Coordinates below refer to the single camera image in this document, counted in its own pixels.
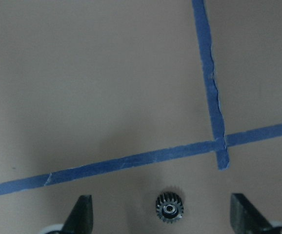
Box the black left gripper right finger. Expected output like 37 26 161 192
230 193 274 234

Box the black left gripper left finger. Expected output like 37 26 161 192
62 195 93 234

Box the small black bearing gear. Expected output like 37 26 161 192
155 186 184 224

